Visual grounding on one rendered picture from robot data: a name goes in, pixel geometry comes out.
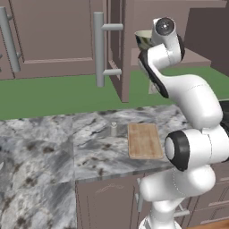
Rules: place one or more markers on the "brown wall cabinet body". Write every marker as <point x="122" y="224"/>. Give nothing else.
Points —
<point x="190" y="58"/>

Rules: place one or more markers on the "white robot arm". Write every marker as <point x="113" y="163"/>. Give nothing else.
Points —
<point x="196" y="101"/>

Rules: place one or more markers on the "wooden cutting board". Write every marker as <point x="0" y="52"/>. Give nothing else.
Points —
<point x="145" y="140"/>

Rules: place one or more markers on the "brown base cabinet door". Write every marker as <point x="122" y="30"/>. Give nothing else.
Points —
<point x="104" y="202"/>

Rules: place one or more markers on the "brown drawer front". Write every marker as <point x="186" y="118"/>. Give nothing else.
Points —
<point x="216" y="193"/>
<point x="208" y="216"/>

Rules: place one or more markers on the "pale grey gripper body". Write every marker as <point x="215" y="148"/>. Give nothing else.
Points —
<point x="153" y="87"/>

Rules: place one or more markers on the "grey condiment shaker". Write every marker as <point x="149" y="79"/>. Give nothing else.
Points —
<point x="113" y="129"/>

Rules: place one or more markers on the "metal bowl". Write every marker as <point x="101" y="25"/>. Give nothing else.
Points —
<point x="143" y="40"/>

